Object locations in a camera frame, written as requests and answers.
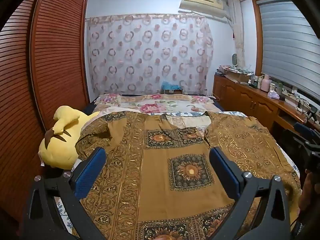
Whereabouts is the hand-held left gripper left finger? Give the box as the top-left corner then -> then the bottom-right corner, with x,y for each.
24,147 -> 108,240

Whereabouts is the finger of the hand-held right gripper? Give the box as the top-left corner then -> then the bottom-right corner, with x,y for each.
293,134 -> 320,155
294,122 -> 317,142

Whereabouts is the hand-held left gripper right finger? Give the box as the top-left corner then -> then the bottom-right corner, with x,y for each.
209,147 -> 292,240

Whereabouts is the brown patterned garment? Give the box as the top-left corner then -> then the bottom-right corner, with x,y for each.
75,110 -> 302,240

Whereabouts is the person's right hand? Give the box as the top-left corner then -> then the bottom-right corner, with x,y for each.
299,170 -> 316,212

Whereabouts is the yellow plush toy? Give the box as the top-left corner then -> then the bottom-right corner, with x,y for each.
38,105 -> 100,170

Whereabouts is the pink bottle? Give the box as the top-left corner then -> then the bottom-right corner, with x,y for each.
261,74 -> 272,92

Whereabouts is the wooden cabinet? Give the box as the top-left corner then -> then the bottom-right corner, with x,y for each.
213,73 -> 320,155

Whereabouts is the white blue-floral sheet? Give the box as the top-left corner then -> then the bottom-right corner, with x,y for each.
54,111 -> 300,233

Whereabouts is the cardboard box with clutter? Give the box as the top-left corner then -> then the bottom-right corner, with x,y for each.
219,65 -> 255,84

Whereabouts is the grey window blind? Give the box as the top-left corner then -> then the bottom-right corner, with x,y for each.
257,0 -> 320,93

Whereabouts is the blue plastic bag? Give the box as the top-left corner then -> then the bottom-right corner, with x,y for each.
161,80 -> 183,91

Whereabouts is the beige lace curtain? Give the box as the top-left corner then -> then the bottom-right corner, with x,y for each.
228,0 -> 247,67

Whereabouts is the circle-patterned sheer curtain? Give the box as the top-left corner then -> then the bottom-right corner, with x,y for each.
86,14 -> 214,97

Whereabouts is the white air conditioner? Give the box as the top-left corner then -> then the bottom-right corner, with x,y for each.
179,0 -> 225,18

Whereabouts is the black cable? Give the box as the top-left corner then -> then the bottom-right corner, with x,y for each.
291,211 -> 304,234

